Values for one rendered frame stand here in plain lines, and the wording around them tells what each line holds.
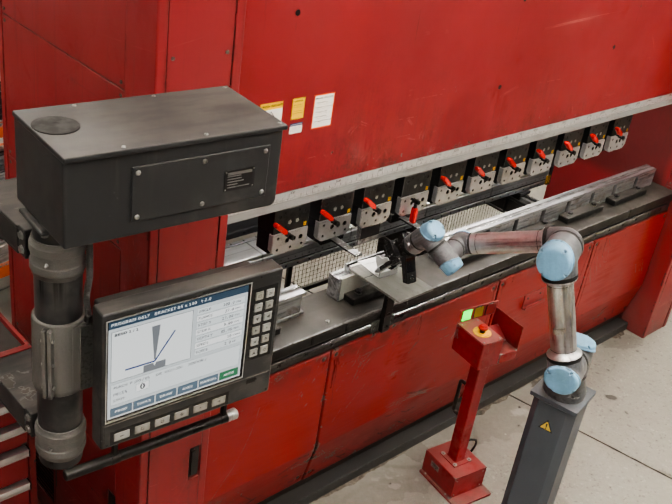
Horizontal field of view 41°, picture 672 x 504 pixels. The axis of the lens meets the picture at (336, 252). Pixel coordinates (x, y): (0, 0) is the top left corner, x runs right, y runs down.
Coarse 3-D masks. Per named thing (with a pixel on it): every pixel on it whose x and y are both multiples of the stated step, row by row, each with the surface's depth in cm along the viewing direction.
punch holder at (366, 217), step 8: (376, 184) 319; (384, 184) 321; (392, 184) 325; (360, 192) 317; (368, 192) 318; (376, 192) 320; (384, 192) 324; (392, 192) 327; (360, 200) 318; (376, 200) 322; (384, 200) 326; (352, 208) 323; (360, 208) 320; (368, 208) 321; (384, 208) 327; (352, 216) 324; (360, 216) 320; (368, 216) 323; (376, 216) 326; (384, 216) 329; (352, 224) 325; (360, 224) 322; (368, 224) 325
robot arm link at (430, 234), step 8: (424, 224) 307; (432, 224) 305; (440, 224) 307; (416, 232) 309; (424, 232) 305; (432, 232) 304; (440, 232) 305; (416, 240) 309; (424, 240) 307; (432, 240) 305; (440, 240) 307; (416, 248) 312; (424, 248) 310; (432, 248) 307
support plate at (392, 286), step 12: (360, 264) 337; (360, 276) 330; (372, 276) 330; (396, 276) 333; (384, 288) 324; (396, 288) 325; (408, 288) 326; (420, 288) 328; (432, 288) 329; (396, 300) 319
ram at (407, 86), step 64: (256, 0) 247; (320, 0) 263; (384, 0) 280; (448, 0) 301; (512, 0) 324; (576, 0) 351; (640, 0) 384; (256, 64) 257; (320, 64) 274; (384, 64) 293; (448, 64) 316; (512, 64) 342; (576, 64) 372; (640, 64) 409; (320, 128) 287; (384, 128) 308; (448, 128) 332; (512, 128) 361; (576, 128) 396; (320, 192) 300
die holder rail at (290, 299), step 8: (288, 288) 321; (296, 288) 322; (280, 296) 316; (288, 296) 317; (296, 296) 318; (280, 304) 315; (288, 304) 318; (296, 304) 321; (280, 312) 317; (288, 312) 320; (296, 312) 323; (280, 320) 318
